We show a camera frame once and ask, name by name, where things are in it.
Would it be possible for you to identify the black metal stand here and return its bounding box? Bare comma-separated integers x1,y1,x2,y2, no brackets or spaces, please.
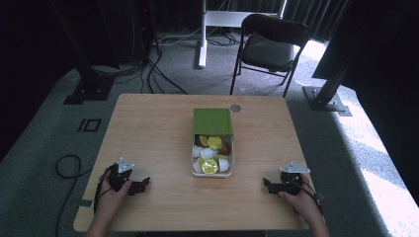
301,48,353,118
48,0,121,106

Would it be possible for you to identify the person's right hand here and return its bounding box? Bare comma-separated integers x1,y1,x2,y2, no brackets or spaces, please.
277,173,323,222

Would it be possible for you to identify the white desk frame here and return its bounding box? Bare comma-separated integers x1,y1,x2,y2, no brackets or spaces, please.
197,0,288,69

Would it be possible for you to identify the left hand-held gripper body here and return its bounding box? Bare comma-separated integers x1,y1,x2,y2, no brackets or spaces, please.
107,156,136,194

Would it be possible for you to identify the black floor cable loop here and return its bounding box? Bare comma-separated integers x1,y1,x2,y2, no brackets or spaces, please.
53,154,94,237

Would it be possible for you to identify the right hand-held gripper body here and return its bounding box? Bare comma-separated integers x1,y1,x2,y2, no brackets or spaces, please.
279,161,311,196

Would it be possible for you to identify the white food container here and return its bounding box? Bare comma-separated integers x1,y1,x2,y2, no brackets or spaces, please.
191,132,235,179

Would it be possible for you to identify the bundle of black floor cables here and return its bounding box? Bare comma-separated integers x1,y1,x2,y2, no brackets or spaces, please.
92,33,189,96

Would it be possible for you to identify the black folding chair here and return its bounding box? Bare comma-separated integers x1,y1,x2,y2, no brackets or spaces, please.
229,13,311,99

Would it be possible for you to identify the green box sleeve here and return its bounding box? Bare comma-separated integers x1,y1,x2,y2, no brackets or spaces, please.
192,108,234,137

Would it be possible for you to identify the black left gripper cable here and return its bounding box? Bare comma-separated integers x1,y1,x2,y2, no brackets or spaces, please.
93,164,117,215

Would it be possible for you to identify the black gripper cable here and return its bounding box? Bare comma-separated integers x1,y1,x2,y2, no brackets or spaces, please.
290,176,325,216
93,164,117,215

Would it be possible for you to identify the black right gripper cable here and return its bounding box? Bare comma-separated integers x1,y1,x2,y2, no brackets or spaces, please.
290,176,325,216

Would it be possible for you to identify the white floor cable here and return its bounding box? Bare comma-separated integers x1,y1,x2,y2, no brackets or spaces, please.
157,26,218,47

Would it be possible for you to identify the person's left hand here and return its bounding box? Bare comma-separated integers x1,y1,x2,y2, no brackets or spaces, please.
94,169,132,221

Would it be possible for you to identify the pile of coffee capsules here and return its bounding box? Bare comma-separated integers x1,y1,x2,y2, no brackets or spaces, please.
193,134,232,176

